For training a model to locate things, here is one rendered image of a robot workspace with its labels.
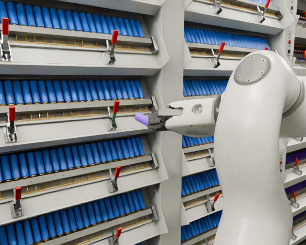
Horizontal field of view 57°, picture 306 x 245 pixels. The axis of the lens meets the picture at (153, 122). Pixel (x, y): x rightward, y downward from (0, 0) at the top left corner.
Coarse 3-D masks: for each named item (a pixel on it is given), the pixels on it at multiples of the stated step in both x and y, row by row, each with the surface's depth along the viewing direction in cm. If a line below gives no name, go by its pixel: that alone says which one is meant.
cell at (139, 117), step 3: (138, 114) 62; (141, 114) 62; (135, 117) 63; (138, 117) 62; (141, 117) 61; (144, 117) 61; (147, 117) 61; (138, 120) 62; (141, 120) 61; (144, 120) 60; (147, 120) 60; (144, 123) 60; (147, 123) 60; (153, 129) 59
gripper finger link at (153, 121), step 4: (156, 112) 57; (148, 116) 59; (152, 116) 57; (156, 116) 56; (148, 120) 58; (152, 120) 57; (156, 120) 56; (160, 120) 53; (164, 120) 53; (148, 124) 58; (152, 124) 58; (156, 124) 57; (152, 128) 58
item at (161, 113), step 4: (160, 112) 51; (164, 112) 50; (168, 112) 50; (172, 112) 50; (176, 112) 50; (180, 112) 49; (160, 116) 51; (164, 116) 51; (168, 116) 51; (172, 116) 50
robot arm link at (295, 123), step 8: (304, 80) 37; (304, 88) 36; (304, 96) 36; (296, 104) 36; (304, 104) 36; (288, 112) 36; (296, 112) 36; (304, 112) 36; (288, 120) 37; (296, 120) 37; (304, 120) 36; (280, 128) 39; (288, 128) 38; (296, 128) 38; (304, 128) 37; (280, 136) 41; (288, 136) 40; (296, 136) 39; (304, 136) 39
